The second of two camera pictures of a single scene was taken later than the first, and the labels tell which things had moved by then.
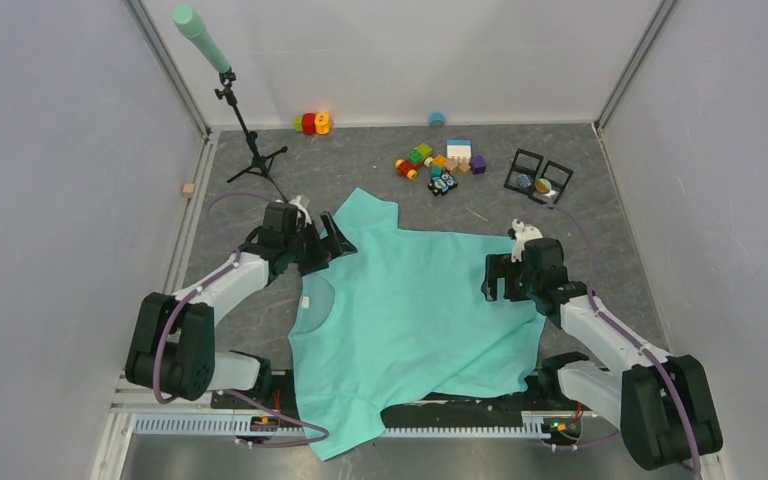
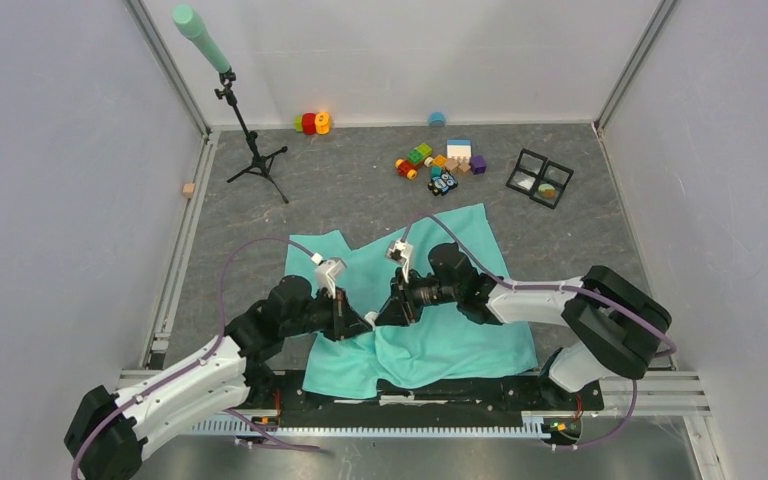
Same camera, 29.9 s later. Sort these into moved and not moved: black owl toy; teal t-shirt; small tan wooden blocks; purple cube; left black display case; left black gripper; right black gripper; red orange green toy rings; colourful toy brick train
Moved: right black gripper; left black gripper; teal t-shirt
Not moved: colourful toy brick train; small tan wooden blocks; red orange green toy rings; left black display case; purple cube; black owl toy
